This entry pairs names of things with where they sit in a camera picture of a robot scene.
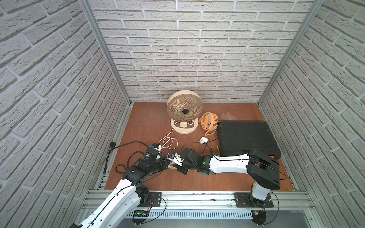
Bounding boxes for white fan power cable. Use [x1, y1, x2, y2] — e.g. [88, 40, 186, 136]
[157, 122, 179, 152]

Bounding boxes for beige red power strip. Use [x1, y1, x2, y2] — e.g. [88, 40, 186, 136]
[168, 162, 180, 171]

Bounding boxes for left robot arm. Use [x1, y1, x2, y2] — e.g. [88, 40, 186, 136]
[70, 145, 170, 228]

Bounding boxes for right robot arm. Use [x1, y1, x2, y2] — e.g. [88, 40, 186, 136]
[168, 149, 281, 202]

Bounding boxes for white round adapter plug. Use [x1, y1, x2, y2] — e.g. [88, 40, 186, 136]
[199, 137, 209, 144]

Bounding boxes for small orange desk fan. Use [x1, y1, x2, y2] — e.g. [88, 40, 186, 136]
[199, 112, 219, 136]

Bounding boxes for large beige desk fan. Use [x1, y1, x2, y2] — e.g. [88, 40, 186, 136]
[167, 90, 203, 135]

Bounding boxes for yellow black pliers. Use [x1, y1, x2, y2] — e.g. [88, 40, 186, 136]
[210, 146, 221, 157]

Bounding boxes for black tool case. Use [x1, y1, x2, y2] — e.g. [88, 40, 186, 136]
[217, 120, 281, 159]

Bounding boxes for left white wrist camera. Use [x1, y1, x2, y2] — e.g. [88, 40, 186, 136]
[151, 143, 162, 152]

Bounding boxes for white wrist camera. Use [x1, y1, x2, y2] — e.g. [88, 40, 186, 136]
[151, 143, 162, 152]
[167, 153, 183, 166]

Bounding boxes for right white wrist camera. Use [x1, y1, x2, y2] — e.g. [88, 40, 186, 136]
[167, 153, 183, 166]

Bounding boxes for black small fan USB cable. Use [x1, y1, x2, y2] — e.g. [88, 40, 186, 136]
[178, 136, 219, 157]

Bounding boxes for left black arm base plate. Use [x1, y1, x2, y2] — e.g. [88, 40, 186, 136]
[139, 192, 162, 208]

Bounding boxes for aluminium front frame rail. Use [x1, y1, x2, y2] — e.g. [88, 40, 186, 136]
[82, 189, 316, 211]

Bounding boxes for black power strip cable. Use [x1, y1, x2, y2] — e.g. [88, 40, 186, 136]
[102, 141, 160, 175]

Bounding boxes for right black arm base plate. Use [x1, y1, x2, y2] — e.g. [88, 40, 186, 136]
[233, 192, 274, 208]

